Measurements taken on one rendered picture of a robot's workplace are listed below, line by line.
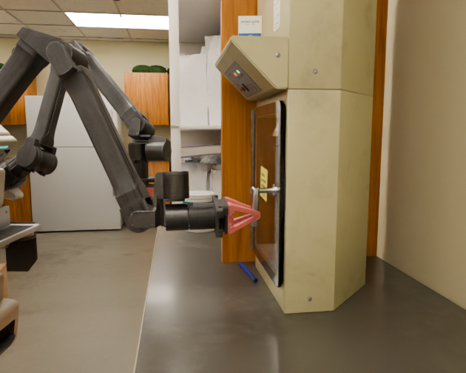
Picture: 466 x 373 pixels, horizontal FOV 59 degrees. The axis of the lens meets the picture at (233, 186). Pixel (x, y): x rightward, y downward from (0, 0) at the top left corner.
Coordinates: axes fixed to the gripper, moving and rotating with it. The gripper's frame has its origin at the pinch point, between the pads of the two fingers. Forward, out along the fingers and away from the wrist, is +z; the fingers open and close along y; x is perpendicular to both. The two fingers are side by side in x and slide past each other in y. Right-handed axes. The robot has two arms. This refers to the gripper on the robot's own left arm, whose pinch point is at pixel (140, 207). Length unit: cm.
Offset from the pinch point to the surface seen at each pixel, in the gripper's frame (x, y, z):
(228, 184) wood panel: -9.5, 26.1, -7.4
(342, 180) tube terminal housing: -45, 46, -12
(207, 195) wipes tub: 28.9, 23.3, 1.3
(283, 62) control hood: -47, 32, -36
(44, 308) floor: 192, -89, 108
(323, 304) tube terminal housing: -47, 41, 15
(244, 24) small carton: -38, 26, -45
